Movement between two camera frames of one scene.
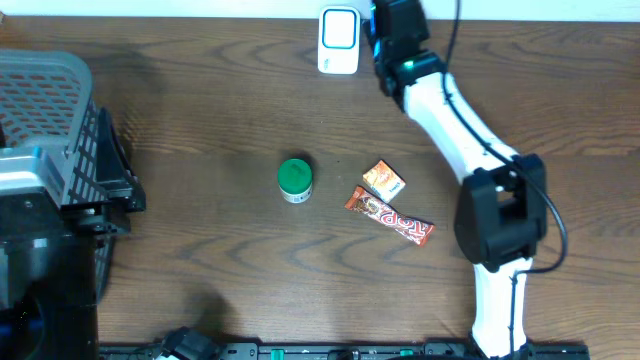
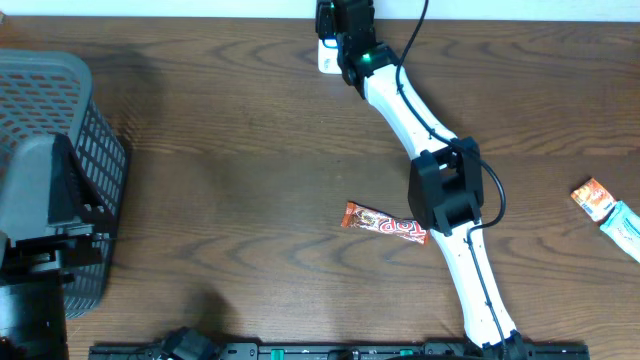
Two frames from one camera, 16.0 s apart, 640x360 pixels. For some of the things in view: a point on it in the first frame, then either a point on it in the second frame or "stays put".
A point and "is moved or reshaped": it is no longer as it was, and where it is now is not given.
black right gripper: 418,19 to 323,10
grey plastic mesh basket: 48,105 stays put
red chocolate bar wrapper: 389,216 is moved or reshaped
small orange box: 384,180 to 594,198
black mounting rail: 433,351 stays put
